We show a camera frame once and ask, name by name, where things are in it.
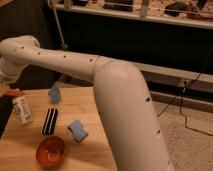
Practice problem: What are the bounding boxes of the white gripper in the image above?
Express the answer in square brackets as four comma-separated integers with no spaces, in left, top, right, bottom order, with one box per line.
[0,63,21,84]

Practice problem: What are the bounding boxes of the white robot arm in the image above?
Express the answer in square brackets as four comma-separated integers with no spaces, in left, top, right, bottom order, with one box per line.
[0,35,174,171]

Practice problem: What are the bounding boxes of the blue ceramic cup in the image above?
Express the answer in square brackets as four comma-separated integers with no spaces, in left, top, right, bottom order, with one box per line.
[48,88,61,103]

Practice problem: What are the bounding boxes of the clear shaker with white cap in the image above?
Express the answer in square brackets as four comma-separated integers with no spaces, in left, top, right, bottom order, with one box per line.
[12,96,32,125]

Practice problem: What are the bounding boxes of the metal pole with clamp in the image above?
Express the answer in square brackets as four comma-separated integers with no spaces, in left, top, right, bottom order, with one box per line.
[50,0,68,50]

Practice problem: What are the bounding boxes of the black white striped eraser block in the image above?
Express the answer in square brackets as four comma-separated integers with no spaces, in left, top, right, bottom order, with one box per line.
[42,108,58,135]

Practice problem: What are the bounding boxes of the orange bowl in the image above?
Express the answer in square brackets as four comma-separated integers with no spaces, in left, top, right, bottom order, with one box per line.
[35,136,66,168]

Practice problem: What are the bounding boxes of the blue sponge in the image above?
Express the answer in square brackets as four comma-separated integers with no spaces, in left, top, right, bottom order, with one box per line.
[67,120,88,143]

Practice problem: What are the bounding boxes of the white shelf rail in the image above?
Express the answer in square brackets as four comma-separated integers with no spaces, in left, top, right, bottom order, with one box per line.
[55,4,213,30]

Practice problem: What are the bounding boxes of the black cable on floor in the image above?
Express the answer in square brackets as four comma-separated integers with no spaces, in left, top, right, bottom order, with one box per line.
[156,46,213,137]

